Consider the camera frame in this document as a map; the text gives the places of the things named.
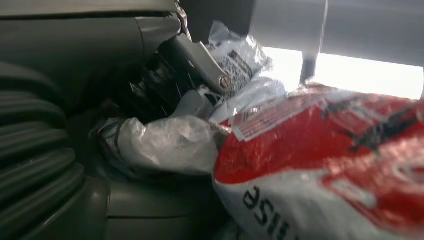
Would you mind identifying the white parcel bag red-black print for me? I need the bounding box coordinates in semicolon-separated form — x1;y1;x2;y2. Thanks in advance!
89;19;424;240

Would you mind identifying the black window frame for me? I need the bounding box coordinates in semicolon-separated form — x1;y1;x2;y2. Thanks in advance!
298;52;321;86

